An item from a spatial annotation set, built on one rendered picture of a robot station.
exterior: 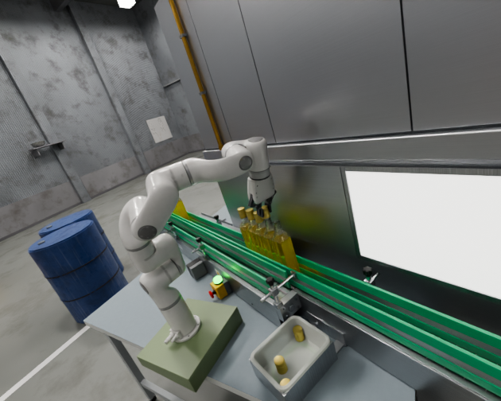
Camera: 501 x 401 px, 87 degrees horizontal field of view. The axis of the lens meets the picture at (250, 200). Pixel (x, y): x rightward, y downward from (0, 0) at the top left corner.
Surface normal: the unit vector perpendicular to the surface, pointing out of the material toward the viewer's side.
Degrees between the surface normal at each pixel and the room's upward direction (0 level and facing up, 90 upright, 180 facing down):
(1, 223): 90
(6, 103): 90
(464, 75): 90
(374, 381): 0
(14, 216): 90
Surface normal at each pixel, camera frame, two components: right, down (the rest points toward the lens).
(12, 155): 0.82, -0.05
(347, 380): -0.29, -0.89
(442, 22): -0.77, 0.43
